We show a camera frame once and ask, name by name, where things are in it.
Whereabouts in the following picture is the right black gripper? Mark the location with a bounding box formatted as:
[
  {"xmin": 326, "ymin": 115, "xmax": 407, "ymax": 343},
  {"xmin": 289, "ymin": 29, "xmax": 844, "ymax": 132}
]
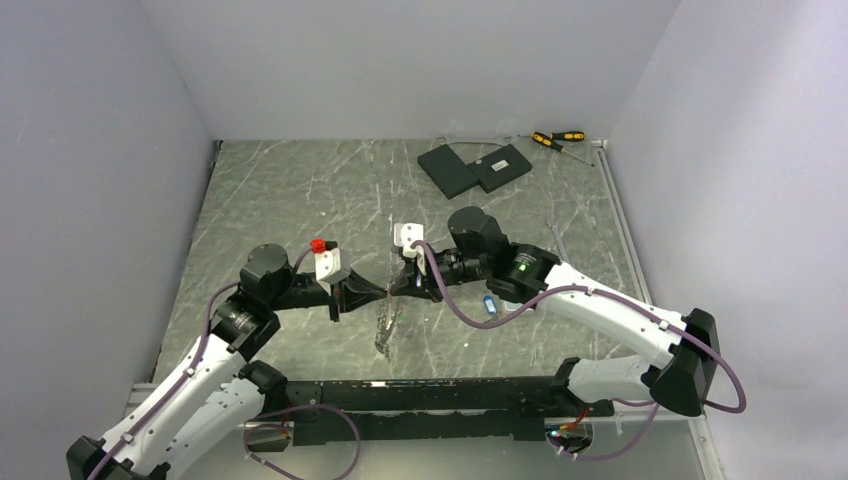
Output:
[{"xmin": 390, "ymin": 244, "xmax": 490, "ymax": 303}]

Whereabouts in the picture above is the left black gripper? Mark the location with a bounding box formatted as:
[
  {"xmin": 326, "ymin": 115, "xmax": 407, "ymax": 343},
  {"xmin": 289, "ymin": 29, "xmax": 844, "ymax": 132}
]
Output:
[{"xmin": 268, "ymin": 266, "xmax": 386, "ymax": 321}]

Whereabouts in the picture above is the metal keyring with keys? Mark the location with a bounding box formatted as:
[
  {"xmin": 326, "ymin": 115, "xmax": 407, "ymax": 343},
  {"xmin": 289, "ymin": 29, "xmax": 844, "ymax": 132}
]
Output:
[{"xmin": 374, "ymin": 262, "xmax": 409, "ymax": 363}]

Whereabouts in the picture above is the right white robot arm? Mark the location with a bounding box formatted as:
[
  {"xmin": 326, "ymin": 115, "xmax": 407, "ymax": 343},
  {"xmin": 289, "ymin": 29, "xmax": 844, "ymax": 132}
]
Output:
[{"xmin": 391, "ymin": 207, "xmax": 721, "ymax": 417}]

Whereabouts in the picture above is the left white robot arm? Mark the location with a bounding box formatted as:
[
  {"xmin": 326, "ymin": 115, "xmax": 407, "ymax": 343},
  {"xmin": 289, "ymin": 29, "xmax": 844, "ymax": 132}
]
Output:
[{"xmin": 66, "ymin": 239, "xmax": 387, "ymax": 479}]

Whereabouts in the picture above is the blue tagged key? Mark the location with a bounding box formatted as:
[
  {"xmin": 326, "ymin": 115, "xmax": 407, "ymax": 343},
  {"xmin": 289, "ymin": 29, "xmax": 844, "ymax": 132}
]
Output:
[{"xmin": 482, "ymin": 295, "xmax": 499, "ymax": 323}]

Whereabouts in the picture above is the grey rectangular tin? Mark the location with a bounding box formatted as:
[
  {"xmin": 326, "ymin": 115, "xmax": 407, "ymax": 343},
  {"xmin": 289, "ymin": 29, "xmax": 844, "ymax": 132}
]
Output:
[{"xmin": 502, "ymin": 301, "xmax": 534, "ymax": 315}]

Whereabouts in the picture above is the large black box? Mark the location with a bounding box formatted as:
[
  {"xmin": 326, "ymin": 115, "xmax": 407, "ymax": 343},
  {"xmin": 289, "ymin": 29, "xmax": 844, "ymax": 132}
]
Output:
[{"xmin": 417, "ymin": 145, "xmax": 479, "ymax": 199}]

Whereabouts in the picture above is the small black box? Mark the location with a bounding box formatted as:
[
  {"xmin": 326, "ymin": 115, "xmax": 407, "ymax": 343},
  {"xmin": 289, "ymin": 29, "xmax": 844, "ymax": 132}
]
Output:
[{"xmin": 468, "ymin": 144, "xmax": 532, "ymax": 194}]

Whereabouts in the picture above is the silver wrench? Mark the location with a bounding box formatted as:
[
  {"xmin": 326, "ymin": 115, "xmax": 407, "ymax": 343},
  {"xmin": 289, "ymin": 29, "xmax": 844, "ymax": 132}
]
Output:
[{"xmin": 546, "ymin": 217, "xmax": 569, "ymax": 263}]

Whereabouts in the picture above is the orange black screwdriver front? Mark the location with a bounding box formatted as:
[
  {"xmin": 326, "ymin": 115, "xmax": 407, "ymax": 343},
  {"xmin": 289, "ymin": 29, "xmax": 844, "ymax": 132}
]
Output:
[{"xmin": 530, "ymin": 138, "xmax": 593, "ymax": 166}]

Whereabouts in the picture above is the orange black screwdriver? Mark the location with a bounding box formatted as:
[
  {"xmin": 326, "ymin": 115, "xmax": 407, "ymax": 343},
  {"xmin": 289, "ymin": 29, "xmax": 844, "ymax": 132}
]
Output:
[
  {"xmin": 522, "ymin": 131, "xmax": 586, "ymax": 143},
  {"xmin": 530, "ymin": 138, "xmax": 593, "ymax": 166}
]

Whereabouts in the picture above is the orange black screwdriver back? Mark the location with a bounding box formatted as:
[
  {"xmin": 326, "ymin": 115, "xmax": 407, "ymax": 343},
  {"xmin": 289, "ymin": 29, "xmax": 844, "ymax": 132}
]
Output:
[{"xmin": 522, "ymin": 131, "xmax": 586, "ymax": 143}]

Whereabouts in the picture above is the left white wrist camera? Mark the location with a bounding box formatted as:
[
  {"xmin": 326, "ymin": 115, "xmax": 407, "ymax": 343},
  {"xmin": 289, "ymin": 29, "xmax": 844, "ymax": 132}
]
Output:
[{"xmin": 310, "ymin": 238, "xmax": 352, "ymax": 289}]

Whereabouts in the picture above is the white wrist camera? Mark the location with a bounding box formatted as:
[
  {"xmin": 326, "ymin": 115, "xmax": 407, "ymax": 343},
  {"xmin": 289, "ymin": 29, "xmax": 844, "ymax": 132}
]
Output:
[
  {"xmin": 310, "ymin": 238, "xmax": 352, "ymax": 289},
  {"xmin": 392, "ymin": 223, "xmax": 426, "ymax": 269}
]

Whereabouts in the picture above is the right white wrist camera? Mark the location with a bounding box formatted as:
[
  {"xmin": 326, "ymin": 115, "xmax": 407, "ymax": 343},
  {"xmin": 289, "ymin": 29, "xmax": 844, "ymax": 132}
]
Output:
[{"xmin": 392, "ymin": 223, "xmax": 426, "ymax": 269}]

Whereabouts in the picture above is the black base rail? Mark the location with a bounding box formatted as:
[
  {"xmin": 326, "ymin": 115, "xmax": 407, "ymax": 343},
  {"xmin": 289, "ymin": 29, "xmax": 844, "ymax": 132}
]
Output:
[{"xmin": 262, "ymin": 376, "xmax": 614, "ymax": 446}]

